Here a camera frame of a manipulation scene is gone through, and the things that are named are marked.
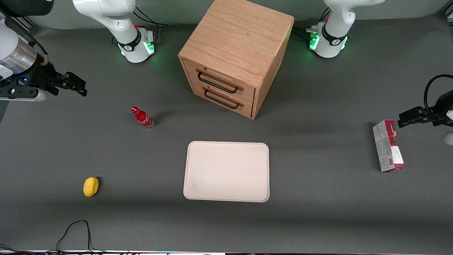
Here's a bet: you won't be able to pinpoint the red and grey carton box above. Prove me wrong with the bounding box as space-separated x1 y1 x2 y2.
372 120 406 173

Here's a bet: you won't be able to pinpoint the yellow lemon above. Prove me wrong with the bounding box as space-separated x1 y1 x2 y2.
83 177 99 197

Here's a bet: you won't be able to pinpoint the black left wrist cable loop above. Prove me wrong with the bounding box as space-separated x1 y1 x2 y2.
424 74 453 114

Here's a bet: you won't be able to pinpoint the black metal drawer handle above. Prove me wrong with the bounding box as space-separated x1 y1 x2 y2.
196 69 245 95
203 87 245 110

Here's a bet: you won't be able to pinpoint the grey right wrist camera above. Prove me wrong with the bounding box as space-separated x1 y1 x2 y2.
0 87 47 102

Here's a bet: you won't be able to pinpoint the wooden drawer cabinet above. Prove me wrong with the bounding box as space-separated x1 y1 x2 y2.
178 0 295 120

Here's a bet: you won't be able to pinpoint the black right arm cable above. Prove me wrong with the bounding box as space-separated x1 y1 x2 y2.
0 10 49 66

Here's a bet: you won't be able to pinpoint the red soda bottle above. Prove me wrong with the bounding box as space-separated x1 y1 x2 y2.
131 106 156 130

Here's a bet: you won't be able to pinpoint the black left arm base cables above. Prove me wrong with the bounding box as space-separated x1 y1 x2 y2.
292 7 332 40

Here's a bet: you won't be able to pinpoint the black right arm base cables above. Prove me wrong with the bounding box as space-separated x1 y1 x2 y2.
132 5 170 44

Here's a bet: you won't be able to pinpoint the black looped table cable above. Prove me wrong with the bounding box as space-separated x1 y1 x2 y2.
56 220 93 253

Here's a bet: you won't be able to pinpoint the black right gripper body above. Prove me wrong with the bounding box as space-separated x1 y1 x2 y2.
0 63 60 97

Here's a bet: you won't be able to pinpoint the black arm base cables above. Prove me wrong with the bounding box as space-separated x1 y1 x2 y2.
132 5 170 44
292 7 332 40

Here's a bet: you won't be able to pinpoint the beige plastic tray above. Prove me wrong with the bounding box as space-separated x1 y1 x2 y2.
183 141 270 203

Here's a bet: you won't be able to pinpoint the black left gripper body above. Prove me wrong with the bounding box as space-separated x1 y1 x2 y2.
433 90 453 127

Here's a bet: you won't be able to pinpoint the wooden drawer front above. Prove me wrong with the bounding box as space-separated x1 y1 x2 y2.
189 79 254 118
182 59 256 100

